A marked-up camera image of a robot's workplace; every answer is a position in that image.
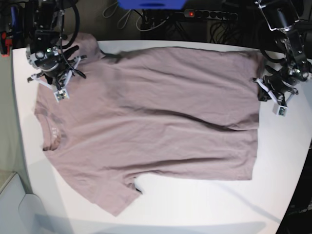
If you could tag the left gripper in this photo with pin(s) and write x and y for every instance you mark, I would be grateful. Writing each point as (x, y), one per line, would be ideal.
(272, 88)

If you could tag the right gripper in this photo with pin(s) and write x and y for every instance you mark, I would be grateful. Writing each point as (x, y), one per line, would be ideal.
(55, 72)

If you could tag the mauve t-shirt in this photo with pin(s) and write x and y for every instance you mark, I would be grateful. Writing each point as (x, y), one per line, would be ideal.
(171, 111)

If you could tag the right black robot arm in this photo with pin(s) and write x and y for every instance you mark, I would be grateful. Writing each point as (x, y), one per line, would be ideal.
(49, 49)

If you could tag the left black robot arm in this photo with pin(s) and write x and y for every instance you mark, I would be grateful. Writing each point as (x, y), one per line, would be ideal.
(281, 16)

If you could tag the grey power strip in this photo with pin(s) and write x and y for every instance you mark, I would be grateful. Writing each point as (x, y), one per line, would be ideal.
(210, 15)

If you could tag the blue box at top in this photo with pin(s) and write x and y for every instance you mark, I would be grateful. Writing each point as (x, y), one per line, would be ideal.
(151, 4)

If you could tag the white side table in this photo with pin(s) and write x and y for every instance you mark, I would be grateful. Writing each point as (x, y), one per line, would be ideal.
(19, 211)

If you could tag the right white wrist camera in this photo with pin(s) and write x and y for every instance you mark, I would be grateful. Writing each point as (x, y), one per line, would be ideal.
(61, 94)

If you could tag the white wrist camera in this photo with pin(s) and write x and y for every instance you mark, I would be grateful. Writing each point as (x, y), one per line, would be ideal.
(280, 110)
(61, 94)

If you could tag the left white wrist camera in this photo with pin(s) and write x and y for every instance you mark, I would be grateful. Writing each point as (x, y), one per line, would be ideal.
(280, 110)

